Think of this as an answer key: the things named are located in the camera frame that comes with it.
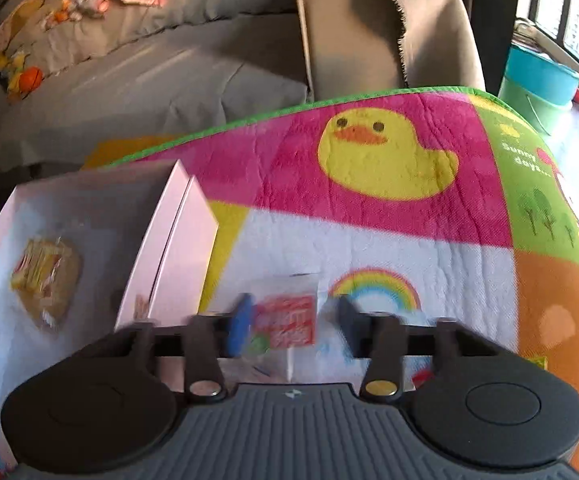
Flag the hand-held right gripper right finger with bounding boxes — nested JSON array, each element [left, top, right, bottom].
[[336, 294, 475, 403]]

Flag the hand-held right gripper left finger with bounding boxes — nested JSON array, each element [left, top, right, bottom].
[[114, 294, 256, 403]]

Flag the red label snack packet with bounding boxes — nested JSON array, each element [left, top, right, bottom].
[[246, 274, 321, 381]]

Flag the yellow bread packet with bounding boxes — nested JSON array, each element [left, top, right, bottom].
[[10, 236, 84, 330]]

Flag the pink cardboard box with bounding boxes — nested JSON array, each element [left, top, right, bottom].
[[0, 159, 220, 476]]

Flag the colourful printed play mat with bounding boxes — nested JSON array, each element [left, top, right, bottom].
[[0, 86, 579, 480]]

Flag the grey sofa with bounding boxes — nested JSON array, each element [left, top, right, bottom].
[[0, 0, 486, 181]]

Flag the orange ball toy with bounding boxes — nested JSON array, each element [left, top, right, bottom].
[[19, 66, 45, 93]]

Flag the yellow plush toy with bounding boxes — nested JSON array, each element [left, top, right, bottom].
[[0, 45, 27, 101]]

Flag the tan throw cloth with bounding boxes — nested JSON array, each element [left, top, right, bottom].
[[317, 0, 486, 96]]

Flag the teal plastic bucket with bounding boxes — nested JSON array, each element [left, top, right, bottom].
[[498, 42, 579, 136]]

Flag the pink yellow pillow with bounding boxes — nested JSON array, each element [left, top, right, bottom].
[[0, 0, 49, 57]]

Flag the dark curtain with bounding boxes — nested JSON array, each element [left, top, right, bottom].
[[454, 0, 523, 98]]

